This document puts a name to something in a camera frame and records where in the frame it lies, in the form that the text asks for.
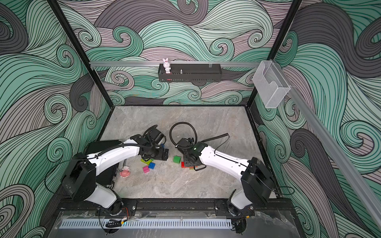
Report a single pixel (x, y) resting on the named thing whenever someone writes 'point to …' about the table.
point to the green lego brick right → (176, 159)
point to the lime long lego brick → (147, 162)
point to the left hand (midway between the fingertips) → (162, 154)
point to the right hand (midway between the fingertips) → (189, 163)
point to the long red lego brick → (183, 165)
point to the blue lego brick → (151, 165)
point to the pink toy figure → (125, 172)
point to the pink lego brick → (146, 169)
